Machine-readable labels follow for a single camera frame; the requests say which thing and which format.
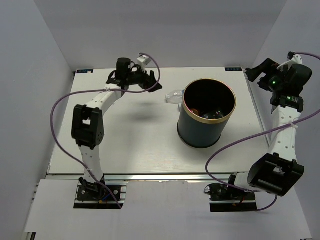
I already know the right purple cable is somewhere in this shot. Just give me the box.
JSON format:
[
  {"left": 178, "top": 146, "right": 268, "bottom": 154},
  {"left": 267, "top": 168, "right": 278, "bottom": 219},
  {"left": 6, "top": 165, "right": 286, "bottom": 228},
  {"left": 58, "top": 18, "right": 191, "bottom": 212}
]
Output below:
[{"left": 205, "top": 51, "right": 320, "bottom": 212}]

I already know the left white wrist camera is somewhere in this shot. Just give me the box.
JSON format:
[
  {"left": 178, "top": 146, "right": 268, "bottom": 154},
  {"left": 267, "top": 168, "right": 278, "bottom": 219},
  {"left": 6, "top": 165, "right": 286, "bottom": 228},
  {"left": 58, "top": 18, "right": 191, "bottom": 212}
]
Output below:
[{"left": 137, "top": 55, "right": 152, "bottom": 73}]

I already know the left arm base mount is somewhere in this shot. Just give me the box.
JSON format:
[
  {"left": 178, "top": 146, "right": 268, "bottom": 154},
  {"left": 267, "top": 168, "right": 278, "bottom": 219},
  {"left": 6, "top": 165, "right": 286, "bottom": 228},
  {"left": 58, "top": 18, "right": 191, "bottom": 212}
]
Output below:
[{"left": 73, "top": 181, "right": 128, "bottom": 210}]

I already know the dark round bin gold rim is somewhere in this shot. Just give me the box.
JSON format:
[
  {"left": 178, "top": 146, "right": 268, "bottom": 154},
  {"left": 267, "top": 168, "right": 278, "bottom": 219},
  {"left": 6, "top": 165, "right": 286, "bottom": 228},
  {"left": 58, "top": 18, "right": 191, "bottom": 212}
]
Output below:
[{"left": 177, "top": 78, "right": 237, "bottom": 149}]

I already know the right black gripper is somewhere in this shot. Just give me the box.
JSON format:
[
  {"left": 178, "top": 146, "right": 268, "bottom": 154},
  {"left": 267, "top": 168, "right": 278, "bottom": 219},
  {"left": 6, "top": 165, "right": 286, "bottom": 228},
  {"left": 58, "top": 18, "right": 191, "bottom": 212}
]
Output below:
[{"left": 244, "top": 58, "right": 288, "bottom": 93}]

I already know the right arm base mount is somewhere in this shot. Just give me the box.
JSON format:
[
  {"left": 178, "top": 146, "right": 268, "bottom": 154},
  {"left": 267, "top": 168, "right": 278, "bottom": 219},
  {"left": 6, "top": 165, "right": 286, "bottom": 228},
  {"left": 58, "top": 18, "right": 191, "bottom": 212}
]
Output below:
[{"left": 203, "top": 183, "right": 258, "bottom": 213}]

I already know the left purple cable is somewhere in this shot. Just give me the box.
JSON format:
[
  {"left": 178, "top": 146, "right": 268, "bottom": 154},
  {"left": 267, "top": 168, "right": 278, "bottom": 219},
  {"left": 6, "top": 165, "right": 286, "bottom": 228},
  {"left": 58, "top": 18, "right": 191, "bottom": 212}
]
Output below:
[{"left": 50, "top": 52, "right": 161, "bottom": 210}]

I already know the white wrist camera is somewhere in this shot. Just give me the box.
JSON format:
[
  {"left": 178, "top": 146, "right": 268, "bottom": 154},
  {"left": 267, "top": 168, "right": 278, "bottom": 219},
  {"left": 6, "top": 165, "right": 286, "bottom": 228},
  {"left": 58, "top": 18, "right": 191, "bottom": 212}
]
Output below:
[
  {"left": 277, "top": 51, "right": 303, "bottom": 73},
  {"left": 137, "top": 55, "right": 152, "bottom": 73}
]

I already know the right blue table sticker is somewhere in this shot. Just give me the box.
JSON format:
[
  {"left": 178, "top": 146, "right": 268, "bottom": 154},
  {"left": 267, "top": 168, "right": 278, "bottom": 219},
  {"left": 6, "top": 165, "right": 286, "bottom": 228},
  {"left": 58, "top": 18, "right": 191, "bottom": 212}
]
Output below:
[{"left": 224, "top": 67, "right": 243, "bottom": 72}]

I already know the left blue table sticker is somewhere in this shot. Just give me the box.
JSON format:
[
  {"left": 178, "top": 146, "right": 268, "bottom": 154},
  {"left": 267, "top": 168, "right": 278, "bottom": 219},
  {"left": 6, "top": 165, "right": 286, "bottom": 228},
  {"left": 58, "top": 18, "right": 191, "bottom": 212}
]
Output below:
[{"left": 76, "top": 69, "right": 94, "bottom": 74}]

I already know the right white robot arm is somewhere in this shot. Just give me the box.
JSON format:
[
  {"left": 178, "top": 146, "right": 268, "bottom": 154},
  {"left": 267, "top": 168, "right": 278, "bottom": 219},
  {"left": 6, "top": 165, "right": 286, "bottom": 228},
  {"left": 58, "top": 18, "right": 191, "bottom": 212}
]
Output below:
[{"left": 225, "top": 54, "right": 312, "bottom": 200}]

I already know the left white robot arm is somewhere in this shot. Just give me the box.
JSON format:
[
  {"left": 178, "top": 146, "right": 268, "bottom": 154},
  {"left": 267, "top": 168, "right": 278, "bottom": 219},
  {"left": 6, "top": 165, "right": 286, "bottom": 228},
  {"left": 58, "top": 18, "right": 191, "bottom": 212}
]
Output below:
[{"left": 71, "top": 54, "right": 162, "bottom": 200}]

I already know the orange plastic bottle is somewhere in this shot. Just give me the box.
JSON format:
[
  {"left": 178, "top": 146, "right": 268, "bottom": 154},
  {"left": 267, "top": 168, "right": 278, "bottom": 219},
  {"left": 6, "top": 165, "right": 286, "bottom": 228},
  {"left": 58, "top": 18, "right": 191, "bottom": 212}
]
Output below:
[{"left": 190, "top": 108, "right": 200, "bottom": 116}]

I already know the blue table sticker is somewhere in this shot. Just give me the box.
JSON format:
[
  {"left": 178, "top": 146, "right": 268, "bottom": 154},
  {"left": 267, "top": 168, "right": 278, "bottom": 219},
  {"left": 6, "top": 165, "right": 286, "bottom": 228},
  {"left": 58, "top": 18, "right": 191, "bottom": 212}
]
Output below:
[
  {"left": 224, "top": 67, "right": 243, "bottom": 72},
  {"left": 76, "top": 69, "right": 94, "bottom": 74}
]

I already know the purple cable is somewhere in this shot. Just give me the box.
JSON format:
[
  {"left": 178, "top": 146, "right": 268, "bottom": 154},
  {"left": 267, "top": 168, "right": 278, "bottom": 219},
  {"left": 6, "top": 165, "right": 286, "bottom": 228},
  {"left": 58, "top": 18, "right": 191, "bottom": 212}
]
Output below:
[
  {"left": 205, "top": 51, "right": 320, "bottom": 212},
  {"left": 50, "top": 52, "right": 161, "bottom": 210}
]

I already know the aluminium front rail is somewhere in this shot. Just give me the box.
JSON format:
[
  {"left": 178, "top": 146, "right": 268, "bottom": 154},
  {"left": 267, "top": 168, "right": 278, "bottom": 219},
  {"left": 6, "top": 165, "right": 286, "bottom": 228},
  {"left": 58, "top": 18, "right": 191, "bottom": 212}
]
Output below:
[{"left": 45, "top": 173, "right": 214, "bottom": 182}]

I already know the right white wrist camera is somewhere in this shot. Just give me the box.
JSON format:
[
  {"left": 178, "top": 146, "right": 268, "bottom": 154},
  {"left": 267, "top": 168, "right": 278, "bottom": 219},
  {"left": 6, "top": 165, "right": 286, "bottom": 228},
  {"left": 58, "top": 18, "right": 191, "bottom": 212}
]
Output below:
[{"left": 277, "top": 51, "right": 303, "bottom": 73}]

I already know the clear bottle white cap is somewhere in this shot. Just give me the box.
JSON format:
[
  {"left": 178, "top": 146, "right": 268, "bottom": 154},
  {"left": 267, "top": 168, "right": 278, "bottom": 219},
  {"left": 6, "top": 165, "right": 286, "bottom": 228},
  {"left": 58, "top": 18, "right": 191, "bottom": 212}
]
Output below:
[{"left": 165, "top": 89, "right": 185, "bottom": 105}]

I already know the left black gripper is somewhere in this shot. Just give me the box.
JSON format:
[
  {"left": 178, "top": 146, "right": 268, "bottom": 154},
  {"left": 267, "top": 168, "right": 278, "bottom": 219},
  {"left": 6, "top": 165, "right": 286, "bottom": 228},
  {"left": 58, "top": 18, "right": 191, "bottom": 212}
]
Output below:
[{"left": 126, "top": 64, "right": 163, "bottom": 93}]

